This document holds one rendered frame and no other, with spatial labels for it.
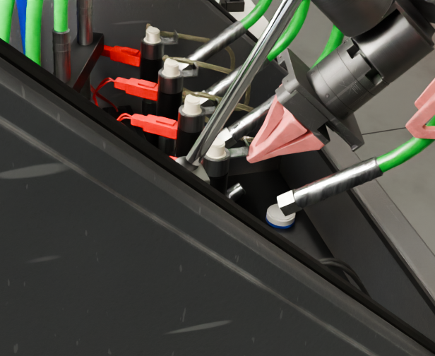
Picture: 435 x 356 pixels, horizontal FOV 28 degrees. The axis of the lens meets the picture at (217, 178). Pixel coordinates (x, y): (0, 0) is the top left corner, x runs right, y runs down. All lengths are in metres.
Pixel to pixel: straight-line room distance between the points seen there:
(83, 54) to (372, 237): 0.40
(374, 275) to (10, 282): 0.71
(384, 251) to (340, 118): 0.26
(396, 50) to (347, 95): 0.06
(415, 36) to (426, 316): 0.33
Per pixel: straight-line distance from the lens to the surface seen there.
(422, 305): 0.99
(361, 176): 0.77
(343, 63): 0.81
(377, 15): 0.78
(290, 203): 0.78
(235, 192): 0.89
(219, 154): 0.85
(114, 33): 1.12
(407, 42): 0.80
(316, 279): 0.50
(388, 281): 1.05
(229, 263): 0.45
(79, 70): 0.98
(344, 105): 0.82
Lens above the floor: 1.58
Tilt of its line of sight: 36 degrees down
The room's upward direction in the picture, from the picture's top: 5 degrees clockwise
